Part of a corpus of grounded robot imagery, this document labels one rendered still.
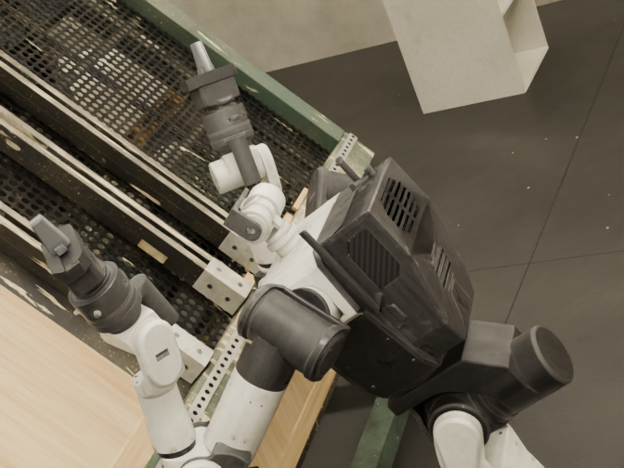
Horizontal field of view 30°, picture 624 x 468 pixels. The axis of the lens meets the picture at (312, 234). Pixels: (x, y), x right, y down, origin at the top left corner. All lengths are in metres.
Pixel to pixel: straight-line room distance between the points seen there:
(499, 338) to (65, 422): 0.94
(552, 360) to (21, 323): 1.17
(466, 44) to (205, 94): 3.95
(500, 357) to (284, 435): 1.50
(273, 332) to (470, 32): 4.42
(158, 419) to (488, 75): 4.50
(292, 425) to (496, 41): 3.10
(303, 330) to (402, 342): 0.22
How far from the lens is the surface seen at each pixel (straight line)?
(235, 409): 1.86
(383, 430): 3.57
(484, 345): 2.03
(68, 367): 2.58
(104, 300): 1.74
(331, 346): 1.78
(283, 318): 1.79
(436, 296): 1.90
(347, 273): 1.86
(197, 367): 2.69
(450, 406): 2.05
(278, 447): 3.38
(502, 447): 2.20
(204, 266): 2.90
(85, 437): 2.49
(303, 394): 3.56
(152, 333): 1.78
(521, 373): 2.01
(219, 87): 2.28
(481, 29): 6.07
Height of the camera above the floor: 2.14
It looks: 23 degrees down
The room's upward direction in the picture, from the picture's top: 23 degrees counter-clockwise
